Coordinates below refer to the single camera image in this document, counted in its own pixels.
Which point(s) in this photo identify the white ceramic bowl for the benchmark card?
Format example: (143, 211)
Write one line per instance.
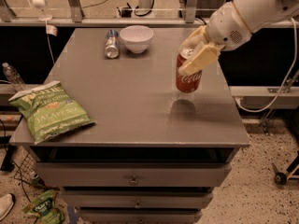
(136, 38)

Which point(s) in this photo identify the clear plastic water bottle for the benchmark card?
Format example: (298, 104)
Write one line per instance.
(13, 77)

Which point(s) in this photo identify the top drawer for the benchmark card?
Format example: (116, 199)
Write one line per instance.
(132, 175)

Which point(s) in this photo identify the drawer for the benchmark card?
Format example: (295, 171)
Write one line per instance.
(140, 216)
(137, 199)
(132, 175)

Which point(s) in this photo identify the white shoe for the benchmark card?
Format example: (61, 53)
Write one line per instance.
(6, 204)

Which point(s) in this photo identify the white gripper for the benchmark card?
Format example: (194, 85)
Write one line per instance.
(224, 28)

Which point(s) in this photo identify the silver blue soda can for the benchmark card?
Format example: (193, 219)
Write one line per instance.
(112, 44)

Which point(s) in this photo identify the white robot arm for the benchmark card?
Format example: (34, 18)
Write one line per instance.
(258, 13)

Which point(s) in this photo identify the bottom drawer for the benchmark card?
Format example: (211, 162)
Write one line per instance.
(140, 216)

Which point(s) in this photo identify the grey drawer cabinet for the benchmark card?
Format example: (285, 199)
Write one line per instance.
(140, 116)

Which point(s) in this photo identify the green snack bag on floor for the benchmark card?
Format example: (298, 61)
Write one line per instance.
(44, 209)

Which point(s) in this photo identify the white desk lamp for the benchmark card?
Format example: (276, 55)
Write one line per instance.
(41, 5)

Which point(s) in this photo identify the green jalapeno chip bag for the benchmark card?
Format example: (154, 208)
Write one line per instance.
(50, 111)

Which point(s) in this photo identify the middle drawer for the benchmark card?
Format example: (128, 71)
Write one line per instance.
(137, 199)

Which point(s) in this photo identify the black caster wheel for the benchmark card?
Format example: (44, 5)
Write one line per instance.
(280, 178)

